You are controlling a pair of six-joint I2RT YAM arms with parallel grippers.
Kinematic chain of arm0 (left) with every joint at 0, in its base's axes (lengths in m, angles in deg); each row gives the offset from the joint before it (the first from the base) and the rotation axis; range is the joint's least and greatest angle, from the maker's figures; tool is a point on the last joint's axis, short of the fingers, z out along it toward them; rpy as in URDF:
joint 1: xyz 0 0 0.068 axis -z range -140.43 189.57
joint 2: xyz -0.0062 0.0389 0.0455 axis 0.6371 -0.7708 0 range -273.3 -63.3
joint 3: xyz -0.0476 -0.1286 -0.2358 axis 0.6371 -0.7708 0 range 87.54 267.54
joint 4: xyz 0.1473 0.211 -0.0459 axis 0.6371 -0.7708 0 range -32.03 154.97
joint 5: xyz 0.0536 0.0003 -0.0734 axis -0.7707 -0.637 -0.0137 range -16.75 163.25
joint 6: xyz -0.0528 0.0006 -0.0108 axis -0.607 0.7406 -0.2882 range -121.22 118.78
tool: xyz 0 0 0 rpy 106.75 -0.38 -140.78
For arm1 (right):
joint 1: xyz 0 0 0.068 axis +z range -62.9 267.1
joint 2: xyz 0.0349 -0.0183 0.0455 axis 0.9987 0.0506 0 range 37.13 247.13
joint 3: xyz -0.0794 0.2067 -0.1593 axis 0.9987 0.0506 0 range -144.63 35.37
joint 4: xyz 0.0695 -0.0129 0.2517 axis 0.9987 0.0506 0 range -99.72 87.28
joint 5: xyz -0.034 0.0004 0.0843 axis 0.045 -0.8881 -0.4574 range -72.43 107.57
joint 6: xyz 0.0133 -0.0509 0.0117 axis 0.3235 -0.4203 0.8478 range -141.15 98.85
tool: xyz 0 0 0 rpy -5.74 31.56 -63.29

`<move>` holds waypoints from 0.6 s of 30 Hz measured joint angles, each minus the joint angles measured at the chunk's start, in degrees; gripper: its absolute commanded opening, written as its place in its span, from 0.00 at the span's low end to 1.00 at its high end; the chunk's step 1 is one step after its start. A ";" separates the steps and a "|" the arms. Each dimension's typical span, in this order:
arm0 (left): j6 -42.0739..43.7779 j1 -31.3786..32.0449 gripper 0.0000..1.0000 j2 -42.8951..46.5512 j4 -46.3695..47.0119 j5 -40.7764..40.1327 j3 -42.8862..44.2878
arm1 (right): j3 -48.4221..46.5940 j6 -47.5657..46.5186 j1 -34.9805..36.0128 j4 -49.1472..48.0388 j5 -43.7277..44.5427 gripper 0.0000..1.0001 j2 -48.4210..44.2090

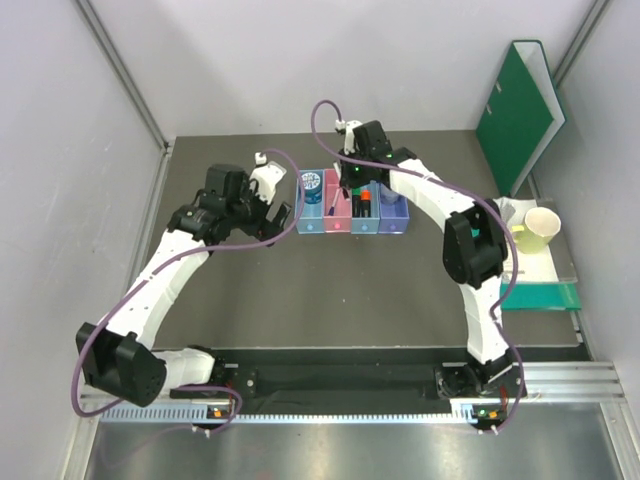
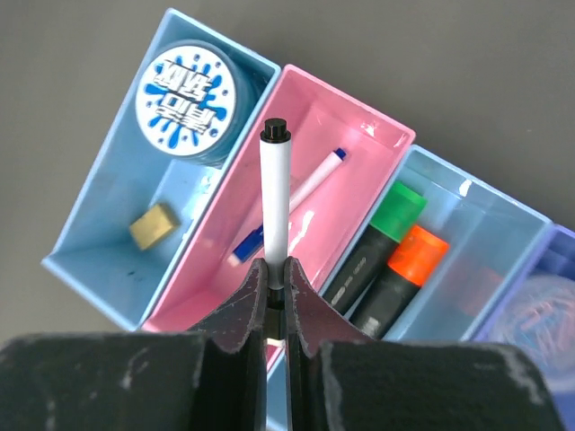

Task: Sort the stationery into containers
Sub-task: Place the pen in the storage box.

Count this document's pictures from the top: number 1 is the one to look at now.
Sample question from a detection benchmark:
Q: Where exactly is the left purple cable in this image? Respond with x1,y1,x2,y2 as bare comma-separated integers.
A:
70,148,305,435

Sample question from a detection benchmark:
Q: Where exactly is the green cap black highlighter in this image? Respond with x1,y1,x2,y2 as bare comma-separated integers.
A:
351,188,361,218

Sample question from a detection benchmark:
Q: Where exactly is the green ring binder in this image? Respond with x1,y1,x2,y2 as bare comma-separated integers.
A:
475,40,567,196

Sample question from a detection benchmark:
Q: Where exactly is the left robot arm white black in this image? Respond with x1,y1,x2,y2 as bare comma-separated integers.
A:
76,160,291,407

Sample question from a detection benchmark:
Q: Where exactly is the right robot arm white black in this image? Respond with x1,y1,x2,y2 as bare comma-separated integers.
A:
336,120,513,398

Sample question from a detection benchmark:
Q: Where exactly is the blue paint jar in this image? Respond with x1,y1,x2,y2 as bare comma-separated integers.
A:
301,170,323,205

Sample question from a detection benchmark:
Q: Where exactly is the aluminium frame rail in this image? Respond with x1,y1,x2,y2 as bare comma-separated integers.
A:
97,362,625,432

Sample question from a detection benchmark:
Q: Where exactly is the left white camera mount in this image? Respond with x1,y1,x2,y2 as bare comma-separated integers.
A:
250,152,287,205

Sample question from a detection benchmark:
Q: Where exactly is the light blue drawer box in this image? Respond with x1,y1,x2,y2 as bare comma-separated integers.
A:
295,169,325,235

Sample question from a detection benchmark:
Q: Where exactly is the beige paper cup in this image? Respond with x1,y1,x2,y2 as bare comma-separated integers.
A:
523,207,562,239

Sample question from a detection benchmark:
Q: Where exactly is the purple cable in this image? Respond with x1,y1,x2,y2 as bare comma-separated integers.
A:
310,100,526,435
70,148,305,435

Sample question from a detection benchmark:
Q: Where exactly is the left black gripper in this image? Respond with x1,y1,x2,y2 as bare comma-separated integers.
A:
226,173,290,246

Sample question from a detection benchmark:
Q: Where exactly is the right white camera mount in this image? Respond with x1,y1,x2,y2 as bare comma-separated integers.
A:
335,119,362,155

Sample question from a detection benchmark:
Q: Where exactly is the blue cap white marker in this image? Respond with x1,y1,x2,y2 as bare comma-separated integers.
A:
327,187,349,216

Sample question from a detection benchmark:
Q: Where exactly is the teal blue drawer box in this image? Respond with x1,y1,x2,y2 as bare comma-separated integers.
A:
351,182,381,235

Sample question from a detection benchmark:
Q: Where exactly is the crumpled silver wrapper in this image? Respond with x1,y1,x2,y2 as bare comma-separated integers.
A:
496,197,516,224

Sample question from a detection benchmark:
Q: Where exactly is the orange cap black highlighter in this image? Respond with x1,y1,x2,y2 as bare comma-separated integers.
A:
360,189,371,218

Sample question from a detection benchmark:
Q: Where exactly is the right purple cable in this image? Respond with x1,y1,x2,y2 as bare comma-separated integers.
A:
310,100,526,435

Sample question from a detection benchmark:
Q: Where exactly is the yellow green mug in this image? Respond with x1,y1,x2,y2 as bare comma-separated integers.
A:
511,224,551,255

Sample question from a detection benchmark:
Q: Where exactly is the pink drawer box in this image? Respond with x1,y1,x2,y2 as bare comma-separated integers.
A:
323,169,352,234

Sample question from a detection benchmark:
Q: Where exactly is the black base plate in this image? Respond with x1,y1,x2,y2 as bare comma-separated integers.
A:
169,362,526,416

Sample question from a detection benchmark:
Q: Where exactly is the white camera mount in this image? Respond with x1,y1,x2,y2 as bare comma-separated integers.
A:
335,119,362,155
250,152,287,205

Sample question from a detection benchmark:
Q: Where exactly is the green flat folder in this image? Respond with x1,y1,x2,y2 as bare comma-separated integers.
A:
502,282,582,311

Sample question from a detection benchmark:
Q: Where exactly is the purple drawer box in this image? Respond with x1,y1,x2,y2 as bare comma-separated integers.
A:
378,194,409,235

